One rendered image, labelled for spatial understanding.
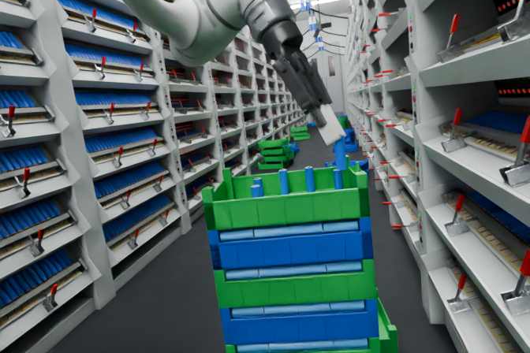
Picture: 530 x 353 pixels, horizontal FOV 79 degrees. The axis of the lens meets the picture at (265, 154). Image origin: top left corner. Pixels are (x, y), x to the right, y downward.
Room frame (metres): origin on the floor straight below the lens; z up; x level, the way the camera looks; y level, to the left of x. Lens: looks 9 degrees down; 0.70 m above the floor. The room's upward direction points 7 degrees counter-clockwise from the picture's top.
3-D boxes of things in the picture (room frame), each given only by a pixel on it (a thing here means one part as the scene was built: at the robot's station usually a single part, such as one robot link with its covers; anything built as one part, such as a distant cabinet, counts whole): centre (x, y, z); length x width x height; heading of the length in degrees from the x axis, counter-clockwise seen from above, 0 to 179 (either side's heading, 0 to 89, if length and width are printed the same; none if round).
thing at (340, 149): (0.58, -0.14, 0.60); 0.02 x 0.02 x 0.06
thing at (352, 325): (0.66, -0.03, 0.28); 0.30 x 0.20 x 0.08; 84
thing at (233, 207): (0.66, -0.03, 0.52); 0.30 x 0.20 x 0.08; 84
